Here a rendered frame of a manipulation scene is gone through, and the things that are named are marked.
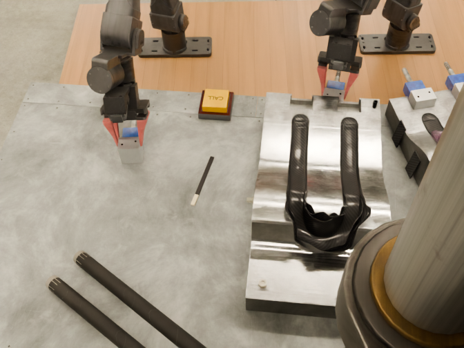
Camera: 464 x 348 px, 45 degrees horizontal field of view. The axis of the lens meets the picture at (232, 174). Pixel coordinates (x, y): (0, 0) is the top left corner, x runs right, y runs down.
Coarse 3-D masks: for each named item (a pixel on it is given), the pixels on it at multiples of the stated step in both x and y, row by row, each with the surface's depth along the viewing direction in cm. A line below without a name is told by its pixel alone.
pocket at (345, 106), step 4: (360, 100) 129; (340, 104) 131; (344, 104) 131; (348, 104) 131; (352, 104) 131; (356, 104) 131; (360, 104) 129; (340, 108) 131; (344, 108) 131; (348, 108) 131; (352, 108) 131; (356, 108) 131; (360, 108) 128; (356, 112) 131; (360, 112) 128
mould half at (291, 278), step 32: (288, 96) 131; (320, 96) 130; (288, 128) 125; (320, 128) 125; (288, 160) 121; (320, 160) 120; (256, 192) 110; (320, 192) 111; (384, 192) 111; (256, 224) 108; (288, 224) 107; (256, 256) 110; (288, 256) 110; (320, 256) 110; (256, 288) 106; (288, 288) 106; (320, 288) 106
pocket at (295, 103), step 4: (292, 100) 132; (296, 100) 132; (300, 100) 132; (304, 100) 132; (308, 100) 132; (312, 100) 131; (292, 104) 133; (296, 104) 133; (300, 104) 133; (304, 104) 132; (308, 104) 132; (312, 104) 132; (300, 108) 132; (304, 108) 132; (308, 108) 132; (312, 108) 131
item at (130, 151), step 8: (136, 120) 136; (128, 128) 133; (136, 128) 133; (128, 136) 131; (136, 136) 131; (120, 144) 128; (128, 144) 128; (136, 144) 128; (120, 152) 128; (128, 152) 128; (136, 152) 128; (128, 160) 131; (136, 160) 131
